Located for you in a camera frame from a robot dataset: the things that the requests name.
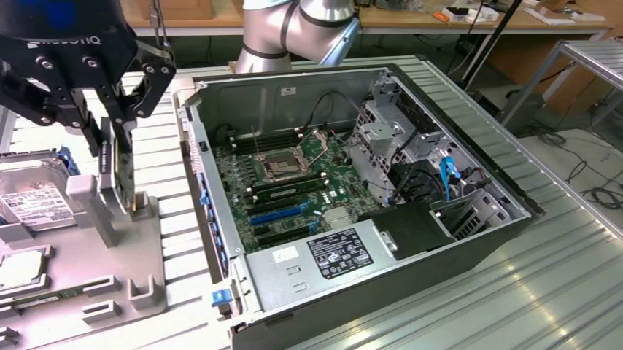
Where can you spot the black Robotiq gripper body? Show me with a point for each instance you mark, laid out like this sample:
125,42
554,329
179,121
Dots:
68,40

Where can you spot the graphics card with metal bracket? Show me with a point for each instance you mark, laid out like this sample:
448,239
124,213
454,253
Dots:
121,175

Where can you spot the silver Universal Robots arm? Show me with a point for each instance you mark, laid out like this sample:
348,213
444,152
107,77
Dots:
272,33

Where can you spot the blue disk caddy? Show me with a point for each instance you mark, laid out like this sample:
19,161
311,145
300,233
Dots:
68,162

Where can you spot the wooden workbench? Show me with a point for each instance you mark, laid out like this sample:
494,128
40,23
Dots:
195,18

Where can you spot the thin metal locking lever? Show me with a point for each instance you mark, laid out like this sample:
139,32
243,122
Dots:
255,142

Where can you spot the silver hard disk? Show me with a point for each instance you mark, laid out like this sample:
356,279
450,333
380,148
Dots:
29,197

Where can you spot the empty black RAM slots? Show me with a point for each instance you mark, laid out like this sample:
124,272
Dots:
264,142

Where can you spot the metal socket cover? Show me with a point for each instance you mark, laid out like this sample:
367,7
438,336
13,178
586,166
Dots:
313,146

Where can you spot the blue expansion slot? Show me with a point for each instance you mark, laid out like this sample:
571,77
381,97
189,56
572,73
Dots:
279,214

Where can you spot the grey plastic parts rack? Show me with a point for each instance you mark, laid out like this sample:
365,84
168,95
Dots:
87,262

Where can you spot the silver CPU chip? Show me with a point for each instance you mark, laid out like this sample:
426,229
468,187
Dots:
19,268

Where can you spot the green motherboard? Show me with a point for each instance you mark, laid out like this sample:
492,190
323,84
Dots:
335,182

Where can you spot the silver metal disk bay cage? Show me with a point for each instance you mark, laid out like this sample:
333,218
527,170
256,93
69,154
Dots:
379,138

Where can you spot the black expansion slot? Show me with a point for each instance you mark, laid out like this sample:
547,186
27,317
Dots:
284,237

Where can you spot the small silver heat sink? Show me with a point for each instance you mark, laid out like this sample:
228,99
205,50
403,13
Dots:
337,216

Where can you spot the green RAM stick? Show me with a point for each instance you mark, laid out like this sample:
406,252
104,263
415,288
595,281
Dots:
48,297

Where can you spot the silver power supply unit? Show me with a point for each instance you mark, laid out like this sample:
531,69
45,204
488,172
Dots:
292,270

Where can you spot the black case fan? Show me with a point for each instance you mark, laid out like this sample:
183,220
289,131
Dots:
414,182

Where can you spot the blue case latch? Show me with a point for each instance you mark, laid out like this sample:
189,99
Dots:
217,296

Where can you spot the orange and white box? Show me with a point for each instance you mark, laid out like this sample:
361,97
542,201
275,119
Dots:
458,15

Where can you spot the black tripod pole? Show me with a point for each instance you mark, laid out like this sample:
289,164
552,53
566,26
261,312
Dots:
494,36

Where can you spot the black box under tripod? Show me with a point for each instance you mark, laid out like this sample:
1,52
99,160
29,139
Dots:
508,104

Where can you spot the black open PC case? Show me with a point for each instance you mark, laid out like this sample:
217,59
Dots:
438,277

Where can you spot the white flat box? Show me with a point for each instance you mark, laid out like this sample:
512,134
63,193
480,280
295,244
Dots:
550,14

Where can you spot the metal slat frame table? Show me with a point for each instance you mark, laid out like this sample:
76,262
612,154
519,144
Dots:
598,54

